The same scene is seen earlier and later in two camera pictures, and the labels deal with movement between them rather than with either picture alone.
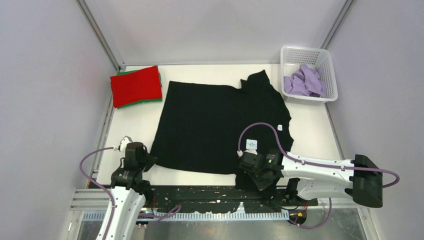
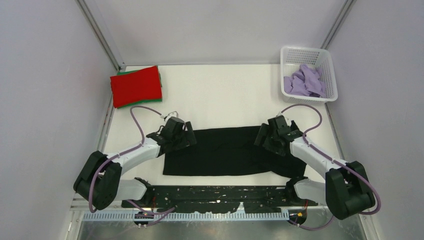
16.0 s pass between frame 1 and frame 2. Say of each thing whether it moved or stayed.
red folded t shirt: stayed
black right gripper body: moved
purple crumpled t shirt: stayed
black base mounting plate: stayed
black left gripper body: moved
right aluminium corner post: stayed
